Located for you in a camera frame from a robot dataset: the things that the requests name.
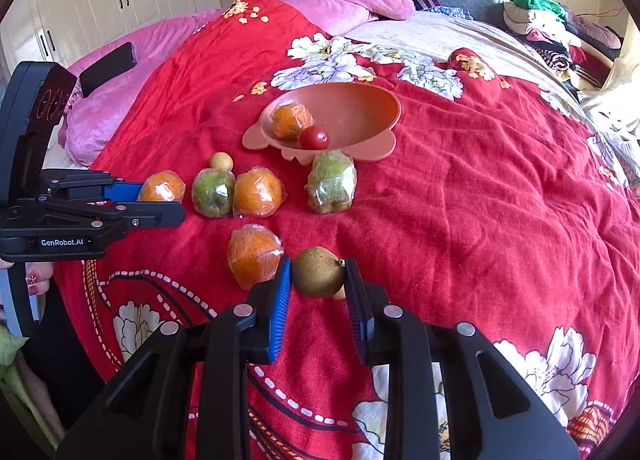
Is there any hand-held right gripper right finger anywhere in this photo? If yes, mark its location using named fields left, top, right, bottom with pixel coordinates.
left=345, top=257, right=581, bottom=460

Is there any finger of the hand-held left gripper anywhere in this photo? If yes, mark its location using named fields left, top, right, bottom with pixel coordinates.
left=42, top=170, right=147, bottom=204
left=37, top=197, right=187, bottom=241

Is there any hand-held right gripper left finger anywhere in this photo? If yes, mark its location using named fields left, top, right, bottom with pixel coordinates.
left=55, top=256, right=293, bottom=460

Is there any plastic-wrapped orange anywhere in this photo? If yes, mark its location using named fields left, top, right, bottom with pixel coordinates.
left=232, top=167, right=287, bottom=219
left=270, top=103, right=315, bottom=139
left=137, top=170, right=187, bottom=204
left=226, top=224, right=284, bottom=291

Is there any brownish green round fruit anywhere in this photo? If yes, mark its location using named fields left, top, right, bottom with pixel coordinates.
left=291, top=247, right=347, bottom=297

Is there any green and orange fruit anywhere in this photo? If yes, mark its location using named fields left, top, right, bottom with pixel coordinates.
left=191, top=168, right=237, bottom=219

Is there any orange plastic bowl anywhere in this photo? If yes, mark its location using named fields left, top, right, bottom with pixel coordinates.
left=242, top=82, right=402, bottom=167

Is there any person's left hand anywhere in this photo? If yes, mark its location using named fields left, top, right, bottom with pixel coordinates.
left=24, top=262, right=55, bottom=297

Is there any pink fleece blanket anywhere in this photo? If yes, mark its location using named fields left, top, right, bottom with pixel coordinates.
left=59, top=8, right=226, bottom=167

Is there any black phone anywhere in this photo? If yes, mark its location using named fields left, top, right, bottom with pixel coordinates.
left=78, top=42, right=137, bottom=97

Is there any red floral blanket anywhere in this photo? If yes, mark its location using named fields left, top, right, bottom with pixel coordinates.
left=52, top=0, right=640, bottom=460

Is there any red tomato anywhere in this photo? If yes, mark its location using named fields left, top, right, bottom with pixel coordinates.
left=299, top=125, right=330, bottom=151

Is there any light green cloth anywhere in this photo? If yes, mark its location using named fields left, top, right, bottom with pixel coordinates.
left=0, top=325, right=62, bottom=447

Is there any light pink pillow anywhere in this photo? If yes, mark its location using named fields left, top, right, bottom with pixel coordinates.
left=280, top=0, right=379, bottom=36

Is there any beige bed sheet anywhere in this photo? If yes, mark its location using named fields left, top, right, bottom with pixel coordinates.
left=345, top=11, right=601, bottom=141

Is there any blue floral cloth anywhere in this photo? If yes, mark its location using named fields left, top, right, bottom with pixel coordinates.
left=430, top=4, right=474, bottom=21

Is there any white crumpled cloth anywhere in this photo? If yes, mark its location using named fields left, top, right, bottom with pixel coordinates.
left=580, top=90, right=640, bottom=178

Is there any pile of folded clothes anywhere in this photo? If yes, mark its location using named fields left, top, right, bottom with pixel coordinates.
left=502, top=2, right=608, bottom=90

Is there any green knit garment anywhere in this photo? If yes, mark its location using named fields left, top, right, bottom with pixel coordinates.
left=510, top=0, right=569, bottom=21

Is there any cream curtain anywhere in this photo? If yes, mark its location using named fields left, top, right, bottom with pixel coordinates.
left=600, top=24, right=640, bottom=108

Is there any mauve cushion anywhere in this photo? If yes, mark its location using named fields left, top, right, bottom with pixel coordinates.
left=570, top=14, right=624, bottom=49

